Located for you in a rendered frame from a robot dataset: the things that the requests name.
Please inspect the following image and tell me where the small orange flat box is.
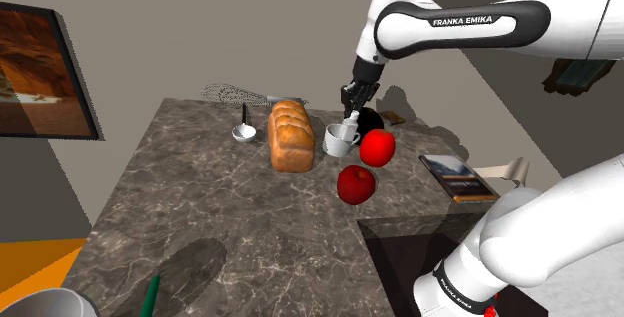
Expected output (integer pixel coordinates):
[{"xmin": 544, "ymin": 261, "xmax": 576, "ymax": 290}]
[{"xmin": 379, "ymin": 109, "xmax": 407, "ymax": 128}]

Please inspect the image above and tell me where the brown bread loaf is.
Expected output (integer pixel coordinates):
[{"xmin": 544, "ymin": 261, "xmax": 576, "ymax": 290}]
[{"xmin": 266, "ymin": 99, "xmax": 317, "ymax": 174}]

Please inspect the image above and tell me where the book with landscape cover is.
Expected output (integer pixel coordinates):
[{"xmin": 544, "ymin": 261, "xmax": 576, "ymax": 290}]
[{"xmin": 418, "ymin": 153, "xmax": 502, "ymax": 205}]

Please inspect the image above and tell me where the orange canyon wall picture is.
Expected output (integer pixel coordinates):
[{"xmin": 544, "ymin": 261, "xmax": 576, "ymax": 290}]
[{"xmin": 0, "ymin": 0, "xmax": 105, "ymax": 142}]

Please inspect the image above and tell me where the wire whisk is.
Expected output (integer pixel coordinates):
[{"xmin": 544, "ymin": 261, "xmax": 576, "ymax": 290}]
[{"xmin": 200, "ymin": 82, "xmax": 309, "ymax": 110}]

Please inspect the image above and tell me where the dark robot stand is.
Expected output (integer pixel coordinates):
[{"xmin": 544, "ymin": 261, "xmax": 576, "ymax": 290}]
[{"xmin": 357, "ymin": 212, "xmax": 550, "ymax": 317}]

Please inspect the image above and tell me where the white mug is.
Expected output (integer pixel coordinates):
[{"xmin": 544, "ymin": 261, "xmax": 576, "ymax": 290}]
[{"xmin": 323, "ymin": 122, "xmax": 362, "ymax": 158}]

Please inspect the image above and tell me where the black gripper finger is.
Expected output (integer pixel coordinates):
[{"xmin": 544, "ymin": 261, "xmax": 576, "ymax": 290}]
[
  {"xmin": 340, "ymin": 82, "xmax": 362, "ymax": 119},
  {"xmin": 359, "ymin": 81, "xmax": 381, "ymax": 111}
]

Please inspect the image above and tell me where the green stick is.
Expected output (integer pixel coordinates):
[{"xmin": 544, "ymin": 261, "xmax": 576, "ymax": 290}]
[{"xmin": 139, "ymin": 270, "xmax": 164, "ymax": 317}]

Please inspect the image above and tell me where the white ladle with black handle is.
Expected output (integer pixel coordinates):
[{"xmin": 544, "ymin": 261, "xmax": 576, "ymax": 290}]
[{"xmin": 230, "ymin": 103, "xmax": 258, "ymax": 144}]

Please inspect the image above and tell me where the grey bowl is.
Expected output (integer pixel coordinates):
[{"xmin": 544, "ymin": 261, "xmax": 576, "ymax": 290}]
[{"xmin": 0, "ymin": 287, "xmax": 102, "ymax": 317}]

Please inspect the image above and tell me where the small white bottle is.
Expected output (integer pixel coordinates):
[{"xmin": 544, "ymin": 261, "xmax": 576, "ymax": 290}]
[{"xmin": 340, "ymin": 110, "xmax": 361, "ymax": 141}]

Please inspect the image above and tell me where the red apple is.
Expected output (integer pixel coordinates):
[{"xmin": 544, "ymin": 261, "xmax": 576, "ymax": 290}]
[
  {"xmin": 336, "ymin": 164, "xmax": 378, "ymax": 207},
  {"xmin": 359, "ymin": 128, "xmax": 398, "ymax": 169}
]

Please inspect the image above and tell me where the black round object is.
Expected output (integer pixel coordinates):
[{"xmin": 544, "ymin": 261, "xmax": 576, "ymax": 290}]
[{"xmin": 357, "ymin": 106, "xmax": 387, "ymax": 147}]

